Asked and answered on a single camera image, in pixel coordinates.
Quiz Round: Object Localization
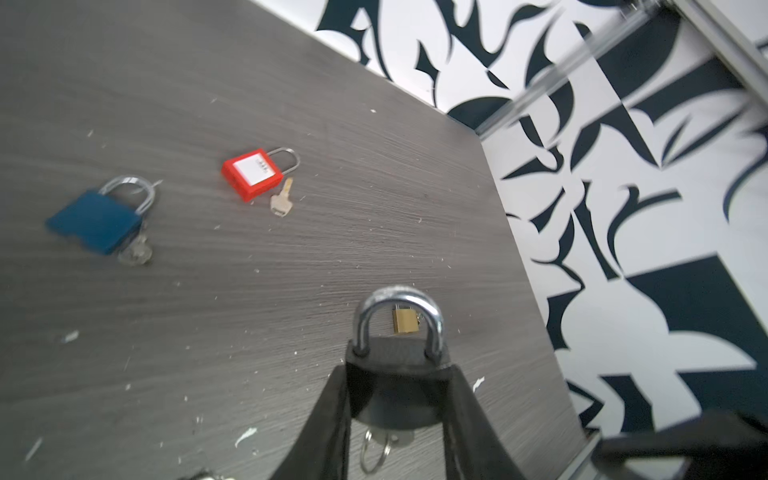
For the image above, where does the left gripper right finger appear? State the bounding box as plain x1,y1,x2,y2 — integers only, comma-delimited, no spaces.
442,365,525,479

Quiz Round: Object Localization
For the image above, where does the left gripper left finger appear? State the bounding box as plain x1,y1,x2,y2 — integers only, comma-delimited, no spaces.
271,366,351,480

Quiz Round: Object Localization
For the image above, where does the black padlock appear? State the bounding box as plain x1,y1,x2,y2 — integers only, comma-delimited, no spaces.
344,284,454,476

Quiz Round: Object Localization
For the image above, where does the red padlock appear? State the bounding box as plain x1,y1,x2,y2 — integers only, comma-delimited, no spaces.
220,147,301,202

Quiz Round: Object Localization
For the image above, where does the blue padlock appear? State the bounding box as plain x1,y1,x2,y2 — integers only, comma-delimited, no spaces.
45,175,157,267

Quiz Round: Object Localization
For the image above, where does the large brass padlock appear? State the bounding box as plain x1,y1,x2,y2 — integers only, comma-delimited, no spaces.
392,305,420,334

